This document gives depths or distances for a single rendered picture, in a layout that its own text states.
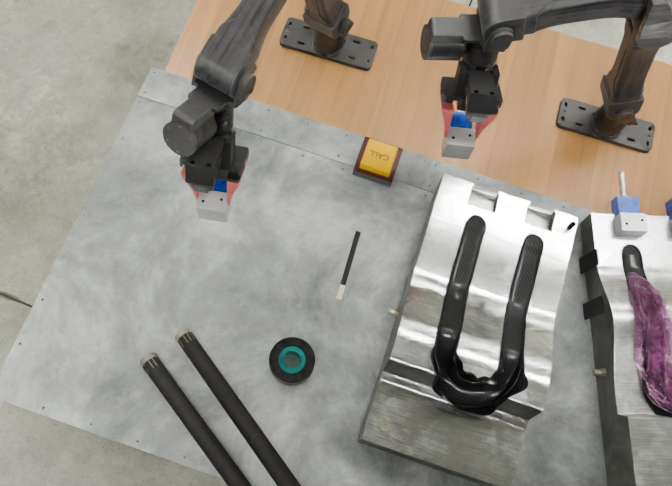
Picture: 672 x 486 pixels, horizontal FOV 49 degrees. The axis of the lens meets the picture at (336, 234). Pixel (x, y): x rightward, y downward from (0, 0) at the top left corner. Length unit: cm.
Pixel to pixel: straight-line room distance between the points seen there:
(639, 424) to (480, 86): 61
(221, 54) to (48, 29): 164
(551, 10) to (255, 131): 62
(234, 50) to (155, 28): 153
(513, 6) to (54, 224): 159
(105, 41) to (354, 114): 130
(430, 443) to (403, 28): 87
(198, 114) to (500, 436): 72
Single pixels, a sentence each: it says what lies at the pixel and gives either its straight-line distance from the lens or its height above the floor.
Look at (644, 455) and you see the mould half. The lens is 133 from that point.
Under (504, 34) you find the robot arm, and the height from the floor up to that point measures 119.
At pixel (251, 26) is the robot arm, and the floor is 121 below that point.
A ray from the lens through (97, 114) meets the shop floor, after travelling 248.
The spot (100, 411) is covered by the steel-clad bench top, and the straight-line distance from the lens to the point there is 135.
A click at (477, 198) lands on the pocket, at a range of 140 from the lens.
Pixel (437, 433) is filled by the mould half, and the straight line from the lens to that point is 128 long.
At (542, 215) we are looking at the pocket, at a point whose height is 86.
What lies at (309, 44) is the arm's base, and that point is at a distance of 158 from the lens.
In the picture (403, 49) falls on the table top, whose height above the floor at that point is 80.
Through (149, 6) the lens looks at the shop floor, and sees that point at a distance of 268.
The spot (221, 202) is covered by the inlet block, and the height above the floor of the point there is 95.
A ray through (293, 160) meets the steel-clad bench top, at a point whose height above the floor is 80.
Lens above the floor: 211
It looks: 69 degrees down
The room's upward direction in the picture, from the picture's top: 11 degrees clockwise
